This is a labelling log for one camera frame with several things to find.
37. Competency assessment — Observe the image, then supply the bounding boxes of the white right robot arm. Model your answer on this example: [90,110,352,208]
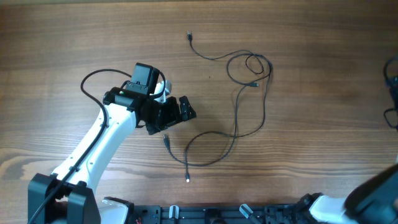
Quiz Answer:
[308,164,397,224]

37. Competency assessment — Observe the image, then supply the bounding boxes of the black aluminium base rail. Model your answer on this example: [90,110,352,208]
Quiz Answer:
[127,204,316,224]

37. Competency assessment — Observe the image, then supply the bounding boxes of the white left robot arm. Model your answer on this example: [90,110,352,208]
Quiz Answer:
[28,83,196,223]

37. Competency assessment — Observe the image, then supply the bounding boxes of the thin black usb cable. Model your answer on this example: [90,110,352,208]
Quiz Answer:
[184,30,274,183]

